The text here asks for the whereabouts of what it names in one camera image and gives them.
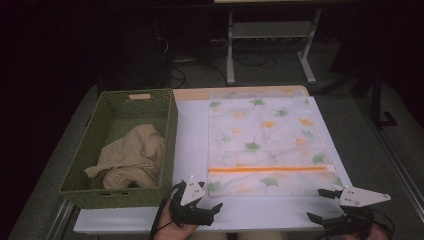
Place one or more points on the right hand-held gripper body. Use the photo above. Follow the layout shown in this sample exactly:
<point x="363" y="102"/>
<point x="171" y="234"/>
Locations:
<point x="356" y="220"/>

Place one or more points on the white metal stand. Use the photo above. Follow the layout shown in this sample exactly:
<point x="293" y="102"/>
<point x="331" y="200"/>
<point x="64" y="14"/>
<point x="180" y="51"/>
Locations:
<point x="270" y="29"/>

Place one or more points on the person's right hand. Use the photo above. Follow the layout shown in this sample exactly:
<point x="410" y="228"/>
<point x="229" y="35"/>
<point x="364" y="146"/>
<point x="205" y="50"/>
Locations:
<point x="380" y="234"/>

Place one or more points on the white power strip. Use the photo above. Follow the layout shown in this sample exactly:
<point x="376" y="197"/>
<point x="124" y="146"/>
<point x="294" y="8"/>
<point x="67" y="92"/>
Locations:
<point x="184" y="60"/>

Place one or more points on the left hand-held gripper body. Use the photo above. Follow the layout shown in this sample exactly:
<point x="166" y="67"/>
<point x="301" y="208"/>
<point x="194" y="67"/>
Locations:
<point x="190" y="216"/>

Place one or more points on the aluminium rail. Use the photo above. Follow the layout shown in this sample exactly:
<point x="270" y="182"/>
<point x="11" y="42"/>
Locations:
<point x="400" y="173"/>
<point x="61" y="216"/>

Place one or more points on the green woven basket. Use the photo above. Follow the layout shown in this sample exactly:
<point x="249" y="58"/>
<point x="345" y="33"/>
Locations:
<point x="133" y="110"/>

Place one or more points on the black metal stand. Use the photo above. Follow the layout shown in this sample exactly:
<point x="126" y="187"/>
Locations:
<point x="376" y="100"/>

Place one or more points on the leaf print mesh laundry bag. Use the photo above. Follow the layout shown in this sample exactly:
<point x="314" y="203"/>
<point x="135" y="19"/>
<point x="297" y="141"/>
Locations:
<point x="266" y="146"/>

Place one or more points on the beige garment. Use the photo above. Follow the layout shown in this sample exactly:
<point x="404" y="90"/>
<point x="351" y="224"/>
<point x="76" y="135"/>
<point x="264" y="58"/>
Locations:
<point x="133" y="156"/>

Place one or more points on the white board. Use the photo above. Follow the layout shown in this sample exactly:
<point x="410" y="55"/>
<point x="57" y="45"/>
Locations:
<point x="191" y="133"/>

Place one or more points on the person's left hand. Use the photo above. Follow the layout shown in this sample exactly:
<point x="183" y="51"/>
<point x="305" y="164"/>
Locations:
<point x="173" y="232"/>

